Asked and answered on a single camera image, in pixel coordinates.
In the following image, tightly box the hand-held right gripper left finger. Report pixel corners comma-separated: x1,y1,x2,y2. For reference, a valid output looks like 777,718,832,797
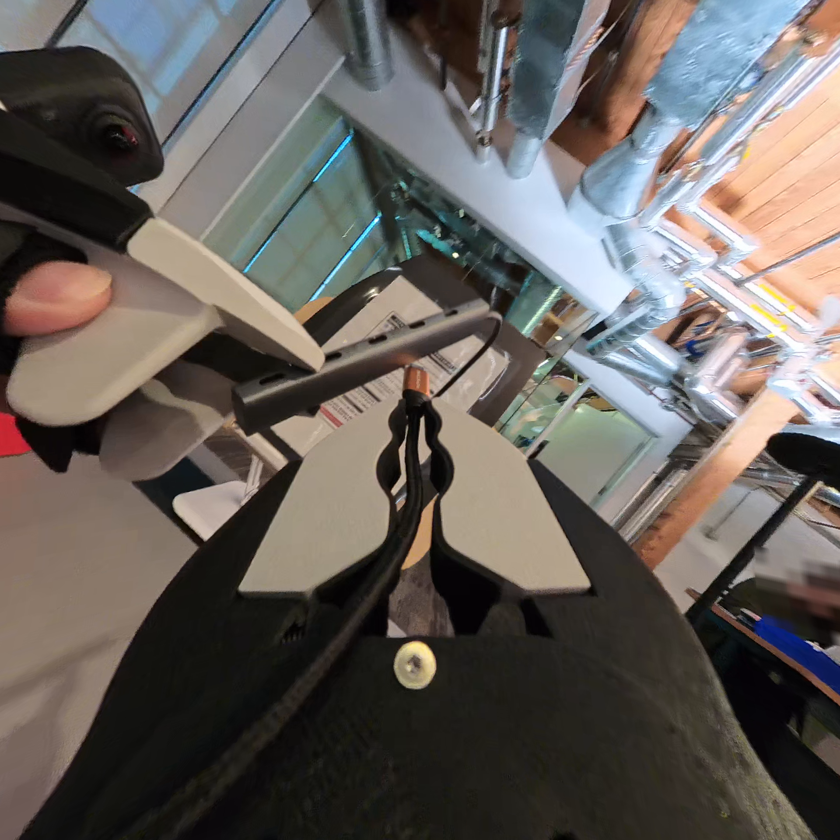
236,400,406,599

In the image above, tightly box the grey usb hub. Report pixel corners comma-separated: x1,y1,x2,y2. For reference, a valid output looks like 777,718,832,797
231,301,493,435

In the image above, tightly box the black floor stand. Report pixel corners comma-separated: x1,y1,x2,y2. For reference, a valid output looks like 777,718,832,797
686,431,840,632

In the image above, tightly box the braided usb-c cable copper plug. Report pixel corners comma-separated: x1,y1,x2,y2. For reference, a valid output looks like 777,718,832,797
112,365,431,840

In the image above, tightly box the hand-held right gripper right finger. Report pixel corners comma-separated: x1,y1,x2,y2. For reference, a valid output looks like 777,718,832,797
423,396,593,636

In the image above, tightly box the metal ventilation duct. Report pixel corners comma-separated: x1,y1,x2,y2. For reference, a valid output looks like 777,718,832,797
344,0,395,91

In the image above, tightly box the person's left hand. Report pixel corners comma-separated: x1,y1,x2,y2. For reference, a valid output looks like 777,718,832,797
0,230,114,380

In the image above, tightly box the large silver ceiling duct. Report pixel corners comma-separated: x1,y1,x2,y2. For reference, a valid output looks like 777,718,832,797
567,0,815,227

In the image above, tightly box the large window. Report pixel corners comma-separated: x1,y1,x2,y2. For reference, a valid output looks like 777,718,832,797
49,0,280,142

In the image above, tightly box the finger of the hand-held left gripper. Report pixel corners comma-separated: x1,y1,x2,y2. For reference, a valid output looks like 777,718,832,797
97,379,238,484
126,215,327,375

